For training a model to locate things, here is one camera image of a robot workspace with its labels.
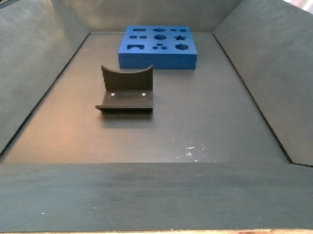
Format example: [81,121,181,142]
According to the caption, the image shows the blue foam shape board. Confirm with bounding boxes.
[118,26,198,69]

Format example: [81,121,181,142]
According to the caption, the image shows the black curved fixture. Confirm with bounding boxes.
[95,67,154,113]

